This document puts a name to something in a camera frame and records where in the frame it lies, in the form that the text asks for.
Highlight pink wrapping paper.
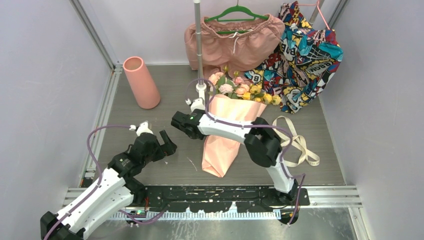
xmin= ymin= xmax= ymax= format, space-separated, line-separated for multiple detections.
xmin=201 ymin=94 xmax=267 ymax=178

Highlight artificial flower bouquet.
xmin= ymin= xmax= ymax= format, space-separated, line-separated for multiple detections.
xmin=208 ymin=71 xmax=282 ymax=106

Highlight cream ribbon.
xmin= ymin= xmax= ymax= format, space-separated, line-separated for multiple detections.
xmin=272 ymin=115 xmax=321 ymax=168

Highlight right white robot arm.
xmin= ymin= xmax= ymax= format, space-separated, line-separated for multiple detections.
xmin=171 ymin=109 xmax=299 ymax=206

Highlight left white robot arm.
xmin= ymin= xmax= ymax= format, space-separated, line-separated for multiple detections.
xmin=40 ymin=130 xmax=177 ymax=240

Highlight pink cylindrical vase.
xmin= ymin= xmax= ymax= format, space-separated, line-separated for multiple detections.
xmin=122 ymin=56 xmax=161 ymax=110

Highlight metal stand pole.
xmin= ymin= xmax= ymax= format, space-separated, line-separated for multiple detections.
xmin=193 ymin=0 xmax=207 ymax=102

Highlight pink shorts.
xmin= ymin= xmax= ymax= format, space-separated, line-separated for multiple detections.
xmin=200 ymin=14 xmax=285 ymax=79

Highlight green clothes hanger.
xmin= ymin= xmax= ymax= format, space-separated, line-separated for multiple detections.
xmin=203 ymin=0 xmax=270 ymax=36

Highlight colourful comic print garment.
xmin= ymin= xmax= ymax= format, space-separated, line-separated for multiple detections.
xmin=244 ymin=1 xmax=344 ymax=114

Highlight grey metal rack pole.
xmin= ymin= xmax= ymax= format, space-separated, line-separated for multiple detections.
xmin=309 ymin=0 xmax=327 ymax=26

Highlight pink clothes hanger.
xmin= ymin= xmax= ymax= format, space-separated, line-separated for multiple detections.
xmin=298 ymin=0 xmax=332 ymax=31

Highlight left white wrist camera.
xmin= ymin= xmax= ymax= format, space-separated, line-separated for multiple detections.
xmin=135 ymin=121 xmax=154 ymax=137

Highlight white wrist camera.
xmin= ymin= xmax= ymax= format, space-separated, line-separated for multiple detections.
xmin=135 ymin=121 xmax=154 ymax=137
xmin=190 ymin=97 xmax=206 ymax=112

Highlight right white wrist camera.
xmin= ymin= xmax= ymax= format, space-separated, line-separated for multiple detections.
xmin=190 ymin=97 xmax=206 ymax=112

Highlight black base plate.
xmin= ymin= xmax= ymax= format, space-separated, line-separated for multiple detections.
xmin=130 ymin=185 xmax=310 ymax=213

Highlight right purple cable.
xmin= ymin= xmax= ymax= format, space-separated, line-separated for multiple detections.
xmin=184 ymin=78 xmax=306 ymax=226

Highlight purple cable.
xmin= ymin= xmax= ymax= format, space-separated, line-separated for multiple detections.
xmin=184 ymin=78 xmax=306 ymax=226
xmin=43 ymin=124 xmax=168 ymax=240

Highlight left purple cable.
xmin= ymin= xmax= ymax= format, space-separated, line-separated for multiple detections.
xmin=43 ymin=124 xmax=168 ymax=240

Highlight aluminium rail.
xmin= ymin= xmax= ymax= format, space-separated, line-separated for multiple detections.
xmin=106 ymin=207 xmax=281 ymax=222

